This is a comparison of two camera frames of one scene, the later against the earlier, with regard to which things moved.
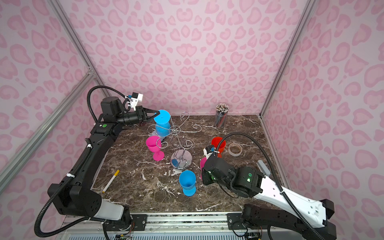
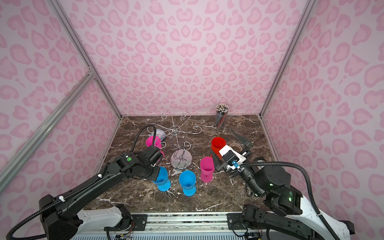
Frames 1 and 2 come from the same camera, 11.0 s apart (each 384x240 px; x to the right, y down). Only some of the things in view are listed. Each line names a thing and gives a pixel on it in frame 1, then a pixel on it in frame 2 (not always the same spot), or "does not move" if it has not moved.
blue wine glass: (163, 124) to (162, 181)
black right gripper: (205, 180) to (246, 143)
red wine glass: (215, 141) does not move
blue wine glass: (187, 179) does not move
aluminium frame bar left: (15, 161) does not move
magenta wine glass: (154, 143) does not move
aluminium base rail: (190, 226) does not move
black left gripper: (142, 118) to (155, 175)
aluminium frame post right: (287, 56) does not move
